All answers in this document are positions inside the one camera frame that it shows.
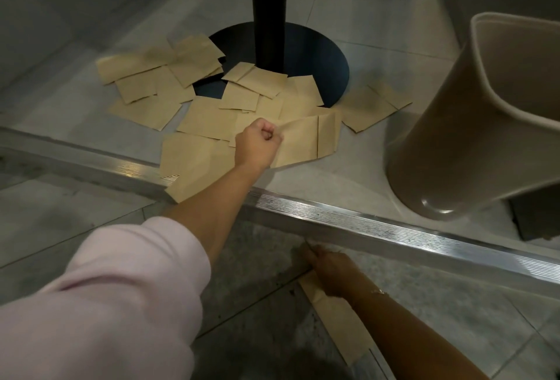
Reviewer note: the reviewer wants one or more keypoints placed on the person's left hand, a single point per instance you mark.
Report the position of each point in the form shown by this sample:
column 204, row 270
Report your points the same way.
column 255, row 144

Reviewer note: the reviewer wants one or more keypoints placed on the person's right hand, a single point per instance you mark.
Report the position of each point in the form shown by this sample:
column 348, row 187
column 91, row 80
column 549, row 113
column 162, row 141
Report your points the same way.
column 334, row 272

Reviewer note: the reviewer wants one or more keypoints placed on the person's right fingers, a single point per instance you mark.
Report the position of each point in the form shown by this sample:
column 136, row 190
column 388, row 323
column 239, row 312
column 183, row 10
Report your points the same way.
column 311, row 254

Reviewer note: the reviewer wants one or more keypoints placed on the person's left fingers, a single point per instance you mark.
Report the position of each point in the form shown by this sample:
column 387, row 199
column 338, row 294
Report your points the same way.
column 267, row 132

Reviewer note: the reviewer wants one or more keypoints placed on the brown paper envelope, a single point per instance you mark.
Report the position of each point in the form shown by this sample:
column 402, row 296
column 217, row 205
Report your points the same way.
column 306, row 141
column 345, row 331

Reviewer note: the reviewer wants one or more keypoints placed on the person's right forearm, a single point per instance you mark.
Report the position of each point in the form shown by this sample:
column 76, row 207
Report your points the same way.
column 407, row 336

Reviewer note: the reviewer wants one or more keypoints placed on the person's left forearm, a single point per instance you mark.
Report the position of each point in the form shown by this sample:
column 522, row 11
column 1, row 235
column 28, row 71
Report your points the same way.
column 215, row 211

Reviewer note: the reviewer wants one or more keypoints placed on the pile of brown paper bags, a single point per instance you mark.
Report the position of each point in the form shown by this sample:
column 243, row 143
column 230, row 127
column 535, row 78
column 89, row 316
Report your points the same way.
column 197, row 130

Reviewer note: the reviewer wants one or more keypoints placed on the ribbed metal step edging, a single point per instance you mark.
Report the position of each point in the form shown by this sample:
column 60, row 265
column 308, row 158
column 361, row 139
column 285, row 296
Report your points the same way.
column 393, row 231

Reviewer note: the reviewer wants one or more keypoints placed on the black round table base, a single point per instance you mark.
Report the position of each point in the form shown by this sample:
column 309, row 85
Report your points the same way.
column 315, row 55

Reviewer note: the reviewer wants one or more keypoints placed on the black table pole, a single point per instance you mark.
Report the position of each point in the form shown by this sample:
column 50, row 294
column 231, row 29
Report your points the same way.
column 268, row 12

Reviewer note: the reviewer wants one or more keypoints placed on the beige plastic waste bin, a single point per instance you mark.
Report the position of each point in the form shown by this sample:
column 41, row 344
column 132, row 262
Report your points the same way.
column 477, row 130

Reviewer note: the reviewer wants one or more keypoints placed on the pink long sleeve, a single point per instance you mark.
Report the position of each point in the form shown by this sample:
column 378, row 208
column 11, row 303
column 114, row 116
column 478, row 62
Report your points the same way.
column 105, row 305

